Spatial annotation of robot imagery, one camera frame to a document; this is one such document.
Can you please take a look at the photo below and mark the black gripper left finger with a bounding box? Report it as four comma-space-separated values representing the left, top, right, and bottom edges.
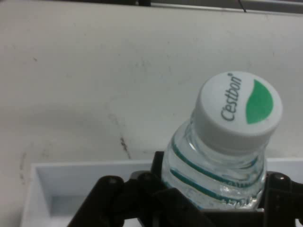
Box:
67, 151, 214, 227

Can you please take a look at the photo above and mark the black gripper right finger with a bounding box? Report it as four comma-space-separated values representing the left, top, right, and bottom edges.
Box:
261, 172, 303, 227

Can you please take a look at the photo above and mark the clear water bottle green label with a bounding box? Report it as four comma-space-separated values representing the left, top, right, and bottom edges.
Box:
162, 70, 284, 211

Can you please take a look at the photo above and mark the white open box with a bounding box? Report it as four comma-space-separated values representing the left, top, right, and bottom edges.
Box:
20, 157, 303, 227

